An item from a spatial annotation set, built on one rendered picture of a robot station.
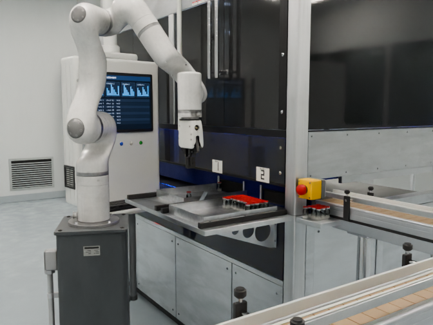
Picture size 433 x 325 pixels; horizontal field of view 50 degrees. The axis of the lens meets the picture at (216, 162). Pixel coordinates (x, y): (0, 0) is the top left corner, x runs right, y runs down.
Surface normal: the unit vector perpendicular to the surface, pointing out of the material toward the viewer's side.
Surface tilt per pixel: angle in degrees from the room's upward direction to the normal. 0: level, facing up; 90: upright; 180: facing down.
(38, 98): 90
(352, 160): 90
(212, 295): 90
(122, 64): 90
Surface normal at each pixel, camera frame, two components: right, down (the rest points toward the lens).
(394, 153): 0.55, 0.10
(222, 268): -0.83, 0.07
